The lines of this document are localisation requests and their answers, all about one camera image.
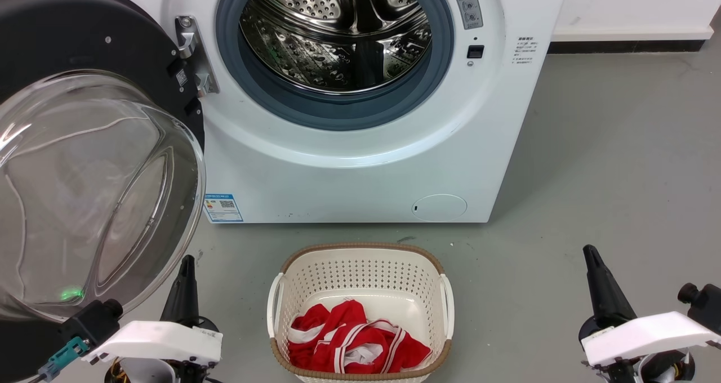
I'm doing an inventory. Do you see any round white filter cover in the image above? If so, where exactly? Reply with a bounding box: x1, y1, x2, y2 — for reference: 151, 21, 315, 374
411, 194, 468, 222

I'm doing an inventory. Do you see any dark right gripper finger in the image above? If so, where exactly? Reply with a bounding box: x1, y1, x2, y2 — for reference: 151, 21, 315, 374
589, 244, 638, 318
583, 244, 616, 324

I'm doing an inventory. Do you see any silver metal door hinge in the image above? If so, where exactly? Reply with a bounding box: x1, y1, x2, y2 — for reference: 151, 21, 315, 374
175, 15, 220, 97

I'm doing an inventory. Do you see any blue energy label sticker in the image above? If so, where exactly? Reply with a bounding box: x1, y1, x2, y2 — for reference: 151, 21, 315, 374
203, 193, 244, 223

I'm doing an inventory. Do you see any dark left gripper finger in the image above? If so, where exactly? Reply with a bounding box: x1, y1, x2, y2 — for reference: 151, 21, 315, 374
181, 255, 201, 322
161, 255, 189, 322

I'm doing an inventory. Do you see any teal cable connector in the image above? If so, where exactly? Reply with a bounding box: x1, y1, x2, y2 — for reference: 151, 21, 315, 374
38, 338, 91, 381

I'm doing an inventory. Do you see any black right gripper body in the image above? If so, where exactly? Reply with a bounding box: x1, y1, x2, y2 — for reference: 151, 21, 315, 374
578, 317, 697, 383

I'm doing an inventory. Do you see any steel perforated washer drum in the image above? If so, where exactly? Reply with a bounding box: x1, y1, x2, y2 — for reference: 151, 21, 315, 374
239, 0, 433, 95

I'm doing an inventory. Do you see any white front-load washing machine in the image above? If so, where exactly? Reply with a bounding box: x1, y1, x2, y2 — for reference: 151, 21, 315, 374
161, 0, 572, 224

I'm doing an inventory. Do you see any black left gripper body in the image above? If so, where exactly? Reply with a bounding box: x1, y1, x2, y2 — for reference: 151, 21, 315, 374
107, 318, 219, 383

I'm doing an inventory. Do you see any red and white garment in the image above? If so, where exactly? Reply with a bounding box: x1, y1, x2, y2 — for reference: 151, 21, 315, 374
287, 300, 432, 374

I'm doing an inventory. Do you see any cream plastic laundry basket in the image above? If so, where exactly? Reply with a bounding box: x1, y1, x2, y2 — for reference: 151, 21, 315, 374
266, 243, 455, 383

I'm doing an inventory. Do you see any grey warning sticker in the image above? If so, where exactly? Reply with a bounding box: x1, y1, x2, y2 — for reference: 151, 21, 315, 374
449, 0, 484, 30

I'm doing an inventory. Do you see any black round glass washer door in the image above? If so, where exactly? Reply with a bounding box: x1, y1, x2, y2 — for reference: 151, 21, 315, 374
0, 0, 207, 383

